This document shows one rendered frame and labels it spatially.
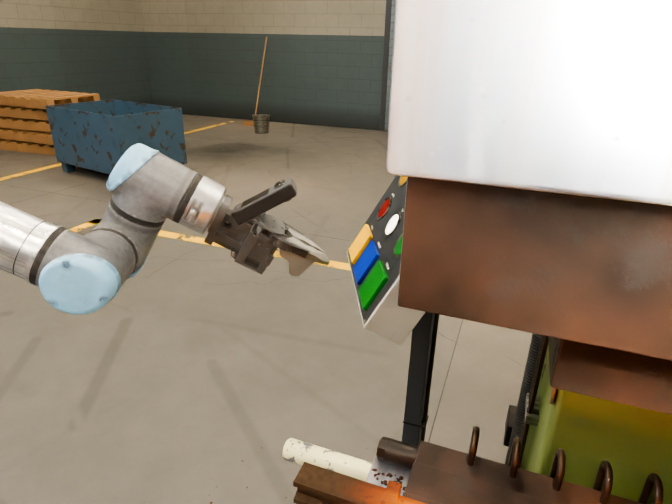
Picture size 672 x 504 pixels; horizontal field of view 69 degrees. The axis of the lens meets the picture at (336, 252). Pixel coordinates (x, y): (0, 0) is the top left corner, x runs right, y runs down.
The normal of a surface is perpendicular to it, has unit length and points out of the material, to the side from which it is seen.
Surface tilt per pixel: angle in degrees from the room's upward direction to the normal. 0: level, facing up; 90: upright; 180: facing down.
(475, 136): 90
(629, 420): 90
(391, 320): 90
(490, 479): 0
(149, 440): 0
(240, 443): 0
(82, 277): 91
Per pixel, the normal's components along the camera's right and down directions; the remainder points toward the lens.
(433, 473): 0.02, -0.92
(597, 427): -0.36, 0.37
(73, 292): 0.11, 0.43
